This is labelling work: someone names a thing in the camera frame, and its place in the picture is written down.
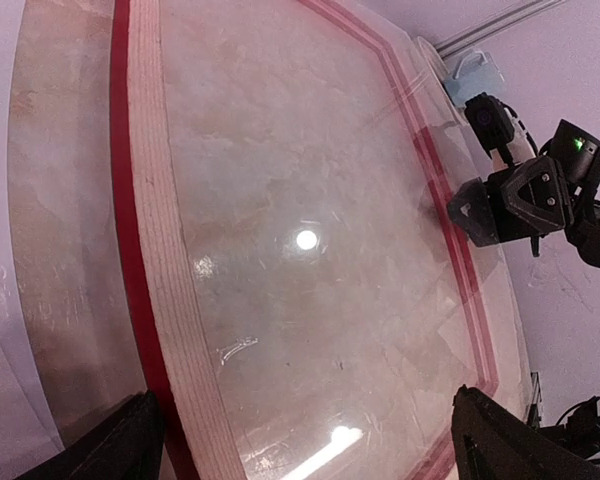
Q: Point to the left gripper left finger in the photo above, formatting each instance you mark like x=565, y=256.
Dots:
x=128, y=444

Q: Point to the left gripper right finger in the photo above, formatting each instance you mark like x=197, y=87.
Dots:
x=491, y=443

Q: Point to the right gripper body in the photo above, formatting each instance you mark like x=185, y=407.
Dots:
x=578, y=154

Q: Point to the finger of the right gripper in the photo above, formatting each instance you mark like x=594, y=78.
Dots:
x=530, y=199
x=470, y=210

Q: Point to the white mat board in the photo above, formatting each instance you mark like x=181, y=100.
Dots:
x=28, y=433

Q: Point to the red wooden picture frame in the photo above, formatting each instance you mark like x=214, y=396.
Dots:
x=303, y=306

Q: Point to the clear acrylic sheet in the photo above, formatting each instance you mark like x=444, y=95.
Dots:
x=62, y=213

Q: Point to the light blue mug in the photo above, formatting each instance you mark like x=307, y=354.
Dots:
x=475, y=73

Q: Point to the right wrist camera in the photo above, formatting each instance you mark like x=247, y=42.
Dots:
x=492, y=126

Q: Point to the right aluminium post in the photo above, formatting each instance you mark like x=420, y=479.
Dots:
x=497, y=23

